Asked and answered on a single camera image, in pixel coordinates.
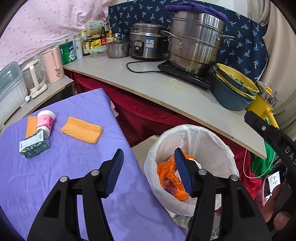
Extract green white milk carton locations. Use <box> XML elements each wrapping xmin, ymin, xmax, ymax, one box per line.
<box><xmin>19</xmin><ymin>129</ymin><xmax>50</xmax><ymax>159</ymax></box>

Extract orange snack wrapper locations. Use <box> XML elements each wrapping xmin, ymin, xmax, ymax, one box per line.
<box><xmin>157</xmin><ymin>155</ymin><xmax>191</xmax><ymax>201</ymax></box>

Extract orange foam net sleeve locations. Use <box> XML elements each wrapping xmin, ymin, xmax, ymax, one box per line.
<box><xmin>60</xmin><ymin>116</ymin><xmax>103</xmax><ymax>144</ymax></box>

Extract pink paper cup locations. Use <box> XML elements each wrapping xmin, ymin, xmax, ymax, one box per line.
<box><xmin>37</xmin><ymin>110</ymin><xmax>56</xmax><ymax>137</ymax></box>

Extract white lined trash bin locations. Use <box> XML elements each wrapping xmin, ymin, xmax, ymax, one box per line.
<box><xmin>144</xmin><ymin>125</ymin><xmax>239</xmax><ymax>216</ymax></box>

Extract right hand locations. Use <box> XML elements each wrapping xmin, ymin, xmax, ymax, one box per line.
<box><xmin>260</xmin><ymin>184</ymin><xmax>293</xmax><ymax>227</ymax></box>

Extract green plastic bag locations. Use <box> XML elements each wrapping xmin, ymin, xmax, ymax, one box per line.
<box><xmin>250</xmin><ymin>117</ymin><xmax>278</xmax><ymax>179</ymax></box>

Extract yellow electric pot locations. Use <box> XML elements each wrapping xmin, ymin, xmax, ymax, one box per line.
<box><xmin>246</xmin><ymin>81</ymin><xmax>279</xmax><ymax>128</ymax></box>

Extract purple table cloth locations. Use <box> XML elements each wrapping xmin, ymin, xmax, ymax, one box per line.
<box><xmin>1</xmin><ymin>89</ymin><xmax>186</xmax><ymax>240</ymax></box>

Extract clear plastic bottle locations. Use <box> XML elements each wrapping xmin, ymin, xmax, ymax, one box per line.
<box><xmin>173</xmin><ymin>212</ymin><xmax>221</xmax><ymax>240</ymax></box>

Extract blue yellow stacked basins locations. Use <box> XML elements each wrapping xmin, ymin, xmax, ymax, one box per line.
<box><xmin>212</xmin><ymin>63</ymin><xmax>259</xmax><ymax>111</ymax></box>

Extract navy patterned cloth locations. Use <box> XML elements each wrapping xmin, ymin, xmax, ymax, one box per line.
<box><xmin>108</xmin><ymin>1</ymin><xmax>269</xmax><ymax>81</ymax></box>

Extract black induction cooktop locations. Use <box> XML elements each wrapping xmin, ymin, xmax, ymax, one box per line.
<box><xmin>158</xmin><ymin>61</ymin><xmax>213</xmax><ymax>90</ymax></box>

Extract red velvet cloth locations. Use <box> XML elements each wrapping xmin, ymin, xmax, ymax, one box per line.
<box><xmin>65</xmin><ymin>70</ymin><xmax>262</xmax><ymax>199</ymax></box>

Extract large steel steamer pot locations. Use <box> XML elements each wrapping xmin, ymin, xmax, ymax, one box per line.
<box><xmin>161</xmin><ymin>11</ymin><xmax>236</xmax><ymax>75</ymax></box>

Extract white dish rack box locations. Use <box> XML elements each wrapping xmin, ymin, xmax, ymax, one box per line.
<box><xmin>0</xmin><ymin>62</ymin><xmax>28</xmax><ymax>130</ymax></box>

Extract white glass kettle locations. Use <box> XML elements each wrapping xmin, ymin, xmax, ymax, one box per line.
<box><xmin>22</xmin><ymin>59</ymin><xmax>48</xmax><ymax>99</ymax></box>

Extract pink electric kettle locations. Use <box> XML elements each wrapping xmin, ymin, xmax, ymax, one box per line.
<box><xmin>42</xmin><ymin>47</ymin><xmax>64</xmax><ymax>83</ymax></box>

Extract purple cloth on pot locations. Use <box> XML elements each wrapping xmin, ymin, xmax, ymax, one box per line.
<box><xmin>165</xmin><ymin>2</ymin><xmax>229</xmax><ymax>23</ymax></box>

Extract green tin can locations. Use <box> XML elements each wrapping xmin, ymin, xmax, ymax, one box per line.
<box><xmin>59</xmin><ymin>41</ymin><xmax>76</xmax><ymax>65</ymax></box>

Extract steel rice cooker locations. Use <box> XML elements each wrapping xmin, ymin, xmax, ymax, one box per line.
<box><xmin>130</xmin><ymin>23</ymin><xmax>169</xmax><ymax>60</ymax></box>

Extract dark soy sauce bottle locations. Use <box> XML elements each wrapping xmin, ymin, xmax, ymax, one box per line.
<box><xmin>81</xmin><ymin>30</ymin><xmax>90</xmax><ymax>56</ymax></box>

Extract small steel lidded pot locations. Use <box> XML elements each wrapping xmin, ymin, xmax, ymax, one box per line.
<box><xmin>106</xmin><ymin>41</ymin><xmax>130</xmax><ymax>59</ymax></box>

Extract white bottle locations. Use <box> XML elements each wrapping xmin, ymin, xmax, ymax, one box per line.
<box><xmin>74</xmin><ymin>38</ymin><xmax>83</xmax><ymax>59</ymax></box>

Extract pink dotted sheet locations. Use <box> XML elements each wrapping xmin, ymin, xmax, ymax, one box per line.
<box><xmin>1</xmin><ymin>0</ymin><xmax>111</xmax><ymax>68</ymax></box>

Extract white cable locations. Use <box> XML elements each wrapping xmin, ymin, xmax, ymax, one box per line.
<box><xmin>242</xmin><ymin>149</ymin><xmax>277</xmax><ymax>179</ymax></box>

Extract black power cable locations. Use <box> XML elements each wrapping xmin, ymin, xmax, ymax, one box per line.
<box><xmin>125</xmin><ymin>60</ymin><xmax>164</xmax><ymax>74</ymax></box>

